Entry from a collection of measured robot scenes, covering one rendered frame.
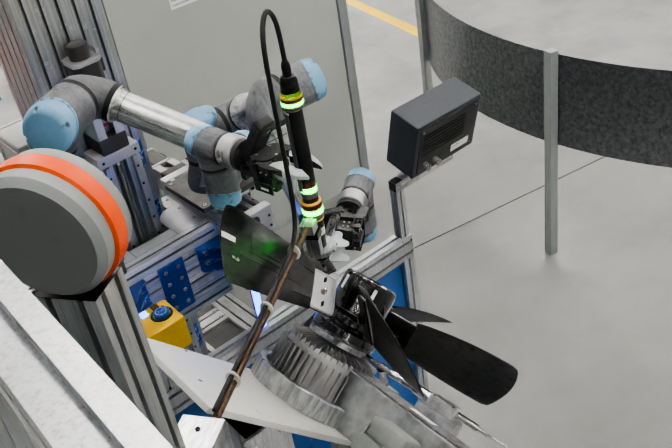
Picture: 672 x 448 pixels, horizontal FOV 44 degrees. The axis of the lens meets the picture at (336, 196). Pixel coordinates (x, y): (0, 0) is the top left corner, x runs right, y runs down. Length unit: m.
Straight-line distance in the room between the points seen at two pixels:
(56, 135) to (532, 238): 2.50
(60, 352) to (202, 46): 3.17
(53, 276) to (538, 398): 2.46
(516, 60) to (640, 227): 1.02
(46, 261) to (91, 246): 0.07
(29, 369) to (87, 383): 0.04
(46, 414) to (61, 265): 0.48
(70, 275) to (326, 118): 3.28
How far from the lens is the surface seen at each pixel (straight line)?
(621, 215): 4.06
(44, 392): 0.45
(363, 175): 2.15
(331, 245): 1.75
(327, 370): 1.69
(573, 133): 3.45
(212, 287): 2.67
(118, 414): 0.42
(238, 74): 3.73
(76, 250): 0.88
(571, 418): 3.13
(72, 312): 0.96
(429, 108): 2.37
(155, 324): 2.05
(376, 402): 1.65
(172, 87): 3.57
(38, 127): 1.94
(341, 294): 1.73
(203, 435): 1.27
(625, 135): 3.36
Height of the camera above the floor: 2.34
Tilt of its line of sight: 33 degrees down
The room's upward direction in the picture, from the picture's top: 10 degrees counter-clockwise
